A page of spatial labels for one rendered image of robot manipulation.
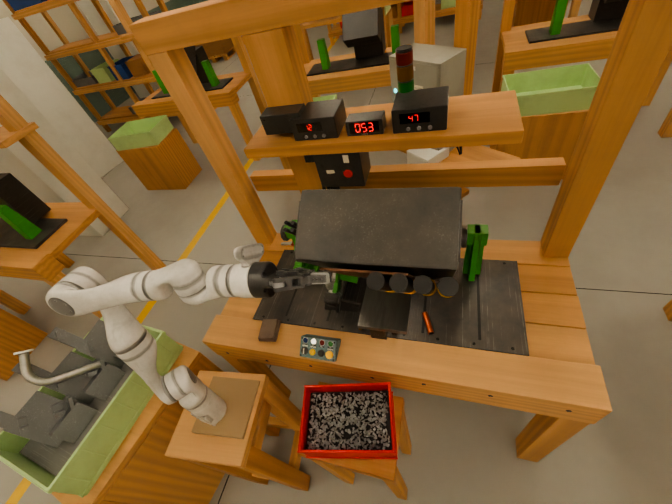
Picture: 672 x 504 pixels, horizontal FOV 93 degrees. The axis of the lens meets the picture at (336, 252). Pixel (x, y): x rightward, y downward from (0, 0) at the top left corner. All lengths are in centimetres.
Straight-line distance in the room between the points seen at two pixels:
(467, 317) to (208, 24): 133
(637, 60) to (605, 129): 18
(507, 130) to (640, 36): 33
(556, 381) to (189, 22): 161
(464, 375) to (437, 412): 91
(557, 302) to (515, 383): 39
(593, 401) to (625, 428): 103
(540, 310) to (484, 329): 23
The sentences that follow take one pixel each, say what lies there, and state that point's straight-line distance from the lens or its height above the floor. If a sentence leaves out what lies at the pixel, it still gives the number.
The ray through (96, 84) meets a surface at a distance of 764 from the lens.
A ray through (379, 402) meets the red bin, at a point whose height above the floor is 87.
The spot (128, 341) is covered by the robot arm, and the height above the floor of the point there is 141.
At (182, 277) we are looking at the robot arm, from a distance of 74.
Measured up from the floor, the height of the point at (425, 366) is 90.
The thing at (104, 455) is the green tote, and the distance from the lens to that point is 173.
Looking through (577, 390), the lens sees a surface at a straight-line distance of 131.
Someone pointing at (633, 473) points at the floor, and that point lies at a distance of 229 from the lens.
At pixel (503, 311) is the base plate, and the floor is 90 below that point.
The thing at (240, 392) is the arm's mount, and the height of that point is 86.
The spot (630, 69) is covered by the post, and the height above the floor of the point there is 162.
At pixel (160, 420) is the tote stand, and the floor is 74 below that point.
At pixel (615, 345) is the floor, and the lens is 254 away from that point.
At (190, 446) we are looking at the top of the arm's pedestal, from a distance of 148.
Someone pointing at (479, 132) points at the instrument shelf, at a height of 154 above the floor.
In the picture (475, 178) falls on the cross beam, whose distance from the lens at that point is 139.
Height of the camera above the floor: 206
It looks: 46 degrees down
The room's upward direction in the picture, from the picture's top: 18 degrees counter-clockwise
